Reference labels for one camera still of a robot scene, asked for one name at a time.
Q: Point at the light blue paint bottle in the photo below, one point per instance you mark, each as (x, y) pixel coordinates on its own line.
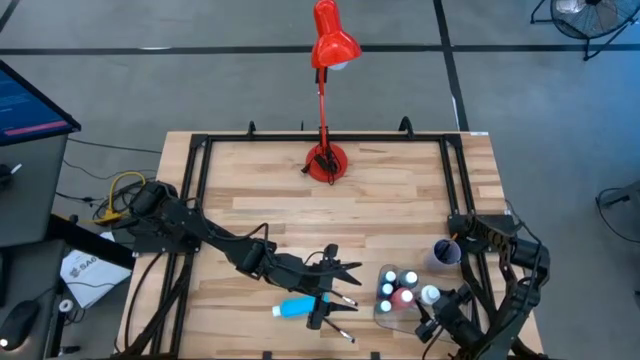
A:
(292, 306)

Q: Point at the white tape roll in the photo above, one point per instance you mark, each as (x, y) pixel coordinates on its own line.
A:
(65, 305)

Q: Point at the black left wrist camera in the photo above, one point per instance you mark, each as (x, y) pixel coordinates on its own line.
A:
(331, 251)

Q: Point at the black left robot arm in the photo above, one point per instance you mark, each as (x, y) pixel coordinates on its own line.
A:
(190, 230)

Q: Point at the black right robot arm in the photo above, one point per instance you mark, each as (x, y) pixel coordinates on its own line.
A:
(520, 300)

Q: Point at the grey desk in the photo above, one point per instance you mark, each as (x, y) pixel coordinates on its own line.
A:
(30, 190)

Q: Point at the black side desk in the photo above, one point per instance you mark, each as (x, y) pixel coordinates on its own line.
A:
(25, 270)

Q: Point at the black table clamp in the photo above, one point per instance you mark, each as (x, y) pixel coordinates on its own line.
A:
(375, 356)
(406, 126)
(251, 129)
(267, 356)

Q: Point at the lavender plastic cup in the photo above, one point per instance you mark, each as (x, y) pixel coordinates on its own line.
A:
(430, 262)

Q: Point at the red desk lamp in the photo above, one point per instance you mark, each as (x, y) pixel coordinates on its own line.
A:
(332, 45)

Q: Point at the red paint bottle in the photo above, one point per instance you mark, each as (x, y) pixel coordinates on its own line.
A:
(404, 296)

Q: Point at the computer monitor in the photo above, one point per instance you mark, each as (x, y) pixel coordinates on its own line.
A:
(25, 107)

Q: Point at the white paper sheet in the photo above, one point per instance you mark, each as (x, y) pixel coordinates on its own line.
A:
(90, 275)

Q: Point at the clear plastic bin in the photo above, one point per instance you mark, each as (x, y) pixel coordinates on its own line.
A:
(400, 325)

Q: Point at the black floor fan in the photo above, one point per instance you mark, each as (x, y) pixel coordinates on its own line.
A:
(590, 17)

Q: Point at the white paint bottle with barcode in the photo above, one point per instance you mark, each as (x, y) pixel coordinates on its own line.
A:
(430, 295)

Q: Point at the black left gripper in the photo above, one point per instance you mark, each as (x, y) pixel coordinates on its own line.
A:
(312, 277)

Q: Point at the black computer mouse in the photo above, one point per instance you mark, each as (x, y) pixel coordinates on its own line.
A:
(17, 322)

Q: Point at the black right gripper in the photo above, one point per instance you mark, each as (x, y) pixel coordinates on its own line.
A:
(460, 320)

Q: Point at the dark slate paint bottle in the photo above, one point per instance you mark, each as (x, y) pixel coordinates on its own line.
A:
(409, 277)

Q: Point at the thin brush with tan end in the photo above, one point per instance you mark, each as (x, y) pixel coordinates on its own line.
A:
(454, 236)

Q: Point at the black table frame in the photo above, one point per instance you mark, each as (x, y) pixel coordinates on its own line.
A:
(280, 136)

